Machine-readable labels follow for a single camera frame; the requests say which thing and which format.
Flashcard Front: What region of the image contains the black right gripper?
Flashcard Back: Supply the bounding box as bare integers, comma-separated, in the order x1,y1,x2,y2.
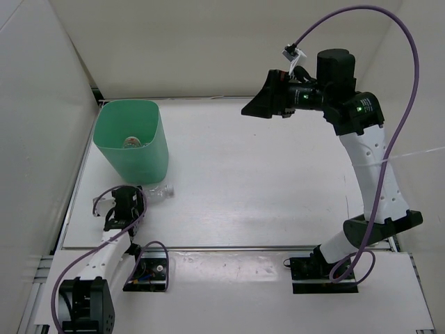
241,70,332,120

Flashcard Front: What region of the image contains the clear Pepsi label bottle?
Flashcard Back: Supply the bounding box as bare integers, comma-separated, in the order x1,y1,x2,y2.
122,136,151,149

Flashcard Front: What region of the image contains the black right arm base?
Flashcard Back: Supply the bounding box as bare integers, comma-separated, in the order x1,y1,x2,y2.
283,257,359,294

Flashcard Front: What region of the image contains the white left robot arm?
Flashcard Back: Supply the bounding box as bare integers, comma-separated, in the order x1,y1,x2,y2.
50,100,174,333

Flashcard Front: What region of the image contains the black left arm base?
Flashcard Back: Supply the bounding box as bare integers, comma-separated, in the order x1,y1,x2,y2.
122,252,170,292

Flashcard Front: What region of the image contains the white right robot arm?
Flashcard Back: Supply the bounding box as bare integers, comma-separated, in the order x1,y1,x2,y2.
262,46,423,280

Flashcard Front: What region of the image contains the green plastic bin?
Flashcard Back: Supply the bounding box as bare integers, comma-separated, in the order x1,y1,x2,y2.
93,100,169,184

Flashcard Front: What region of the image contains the clear white cap bottle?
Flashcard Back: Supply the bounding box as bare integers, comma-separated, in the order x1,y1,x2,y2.
143,184,175,204

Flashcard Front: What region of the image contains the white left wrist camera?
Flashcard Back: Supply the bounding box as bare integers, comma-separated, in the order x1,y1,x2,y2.
92,197,115,217

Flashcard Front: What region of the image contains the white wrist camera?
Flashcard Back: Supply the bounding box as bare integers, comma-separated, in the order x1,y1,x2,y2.
92,197,115,217
282,44,307,74

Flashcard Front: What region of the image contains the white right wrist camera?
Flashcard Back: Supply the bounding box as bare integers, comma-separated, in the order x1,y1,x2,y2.
282,44,307,74

